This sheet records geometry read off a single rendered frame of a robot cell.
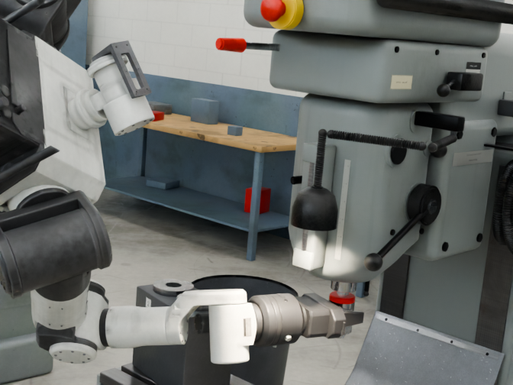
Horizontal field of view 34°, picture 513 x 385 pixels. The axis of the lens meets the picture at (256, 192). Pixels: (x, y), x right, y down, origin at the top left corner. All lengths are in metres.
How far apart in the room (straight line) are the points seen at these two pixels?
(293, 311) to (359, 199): 0.22
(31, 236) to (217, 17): 6.55
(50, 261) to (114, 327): 0.30
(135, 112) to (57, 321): 0.36
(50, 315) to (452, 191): 0.73
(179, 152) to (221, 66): 0.95
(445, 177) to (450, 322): 0.45
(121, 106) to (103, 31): 7.63
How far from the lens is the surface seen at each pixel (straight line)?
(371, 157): 1.39
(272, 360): 3.55
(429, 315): 1.91
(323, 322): 1.49
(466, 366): 1.86
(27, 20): 1.39
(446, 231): 1.57
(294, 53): 1.42
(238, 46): 1.36
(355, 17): 1.26
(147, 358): 1.90
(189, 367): 1.78
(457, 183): 1.57
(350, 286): 1.53
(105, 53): 1.29
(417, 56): 1.39
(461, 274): 1.85
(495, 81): 1.65
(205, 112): 7.28
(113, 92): 1.28
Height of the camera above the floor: 1.73
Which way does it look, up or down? 11 degrees down
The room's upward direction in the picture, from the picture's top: 5 degrees clockwise
